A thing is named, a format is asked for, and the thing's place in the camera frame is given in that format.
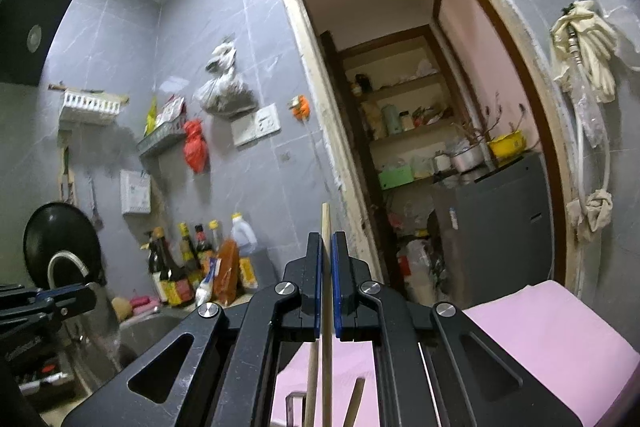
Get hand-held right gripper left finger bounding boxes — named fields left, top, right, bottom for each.
left=62, top=232, right=324, bottom=427

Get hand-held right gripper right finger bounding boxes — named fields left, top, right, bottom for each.
left=332, top=231, right=584, bottom=427

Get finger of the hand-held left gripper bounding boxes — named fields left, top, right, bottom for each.
left=0, top=291, right=97, bottom=326
left=0, top=284, right=94, bottom=309

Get wooden chopstick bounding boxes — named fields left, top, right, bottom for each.
left=344, top=378, right=366, bottom=427
left=321, top=202, right=334, bottom=427
left=304, top=341, right=319, bottom=427

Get black wok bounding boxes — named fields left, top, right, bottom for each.
left=22, top=201, right=105, bottom=289

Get pink sponge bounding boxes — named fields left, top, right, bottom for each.
left=129, top=294, right=162, bottom=316

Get clear plastic bag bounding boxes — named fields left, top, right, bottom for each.
left=396, top=239, right=434, bottom=304

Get metal sink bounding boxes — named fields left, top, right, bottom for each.
left=116, top=309, right=202, bottom=376

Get clear oil jug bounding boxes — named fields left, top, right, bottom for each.
left=229, top=212, right=259, bottom=291

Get hanging metal spatula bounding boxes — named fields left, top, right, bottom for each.
left=87, top=176, right=105, bottom=231

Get dark glass bottle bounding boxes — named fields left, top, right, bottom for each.
left=147, top=231, right=167, bottom=304

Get orange sauce pouch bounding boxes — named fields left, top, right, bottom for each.
left=214, top=239, right=242, bottom=306

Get white squeeze tube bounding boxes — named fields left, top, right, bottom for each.
left=195, top=256, right=221, bottom=306

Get wooden knife holder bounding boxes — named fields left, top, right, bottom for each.
left=56, top=146, right=79, bottom=208

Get small yellow cap bottle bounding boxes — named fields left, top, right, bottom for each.
left=208, top=220, right=224, bottom=259

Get red cap dark bottle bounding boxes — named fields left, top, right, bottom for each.
left=193, top=224, right=215, bottom=271

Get green box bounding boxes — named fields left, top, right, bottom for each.
left=378, top=166, right=414, bottom=191

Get yellow cap sauce bottle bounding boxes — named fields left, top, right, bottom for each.
left=178, top=222, right=204, bottom=291

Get grey cabinet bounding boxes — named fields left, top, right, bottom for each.
left=431, top=153, right=559, bottom=309

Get white power socket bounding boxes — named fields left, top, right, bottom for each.
left=231, top=103, right=281, bottom=148

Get metal pot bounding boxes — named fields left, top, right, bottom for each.
left=449, top=146, right=489, bottom=174

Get red plastic bag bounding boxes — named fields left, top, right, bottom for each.
left=182, top=119, right=209, bottom=174

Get pink floral blanket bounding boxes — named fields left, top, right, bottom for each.
left=271, top=279, right=640, bottom=427

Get yellow packet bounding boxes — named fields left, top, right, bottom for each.
left=144, top=99, right=159, bottom=136

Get wooden pantry shelves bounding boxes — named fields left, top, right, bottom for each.
left=319, top=24, right=482, bottom=188

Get silver red packet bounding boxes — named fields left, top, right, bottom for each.
left=157, top=95, right=187, bottom=134

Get clear bag of dried goods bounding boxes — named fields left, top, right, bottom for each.
left=193, top=39, right=259, bottom=116

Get yellow bowl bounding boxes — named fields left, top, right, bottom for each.
left=487, top=131, right=527, bottom=161

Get dry plant branches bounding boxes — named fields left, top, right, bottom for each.
left=459, top=93, right=527, bottom=148

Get knotted beige rag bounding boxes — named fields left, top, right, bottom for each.
left=564, top=189, right=615, bottom=245

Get black range hood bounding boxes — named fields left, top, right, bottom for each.
left=0, top=0, right=77, bottom=86

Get clear plastic wrap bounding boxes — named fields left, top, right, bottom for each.
left=569, top=71, right=609, bottom=148

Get hanging cream rag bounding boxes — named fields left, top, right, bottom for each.
left=549, top=0, right=622, bottom=104

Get white wall box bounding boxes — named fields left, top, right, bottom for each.
left=119, top=170, right=153, bottom=216

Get wire wall shelf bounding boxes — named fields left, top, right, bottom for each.
left=137, top=131, right=189, bottom=158

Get orange wall hook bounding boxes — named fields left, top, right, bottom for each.
left=289, top=95, right=312, bottom=122

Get white wall rack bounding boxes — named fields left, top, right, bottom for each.
left=59, top=89, right=127, bottom=124

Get pale door frame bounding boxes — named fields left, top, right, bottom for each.
left=273, top=0, right=584, bottom=304

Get white hose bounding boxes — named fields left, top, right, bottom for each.
left=569, top=32, right=615, bottom=230

